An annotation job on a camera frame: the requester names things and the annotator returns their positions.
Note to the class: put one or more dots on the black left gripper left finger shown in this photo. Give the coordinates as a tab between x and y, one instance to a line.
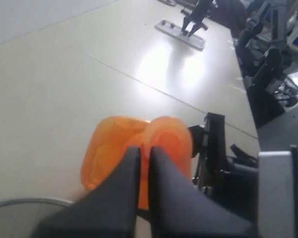
109	211

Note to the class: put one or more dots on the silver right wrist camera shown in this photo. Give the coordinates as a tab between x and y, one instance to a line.
278	194

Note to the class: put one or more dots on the steel mesh strainer bowl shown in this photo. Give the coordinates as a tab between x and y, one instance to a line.
20	216

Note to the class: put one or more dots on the background dark robot gripper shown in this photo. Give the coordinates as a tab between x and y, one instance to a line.
197	16

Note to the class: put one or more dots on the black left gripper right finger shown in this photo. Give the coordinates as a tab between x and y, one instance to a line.
178	210

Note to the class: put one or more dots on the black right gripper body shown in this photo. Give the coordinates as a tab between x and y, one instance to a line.
226	179

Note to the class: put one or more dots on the grey background power strip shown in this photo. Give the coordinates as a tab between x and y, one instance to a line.
174	30

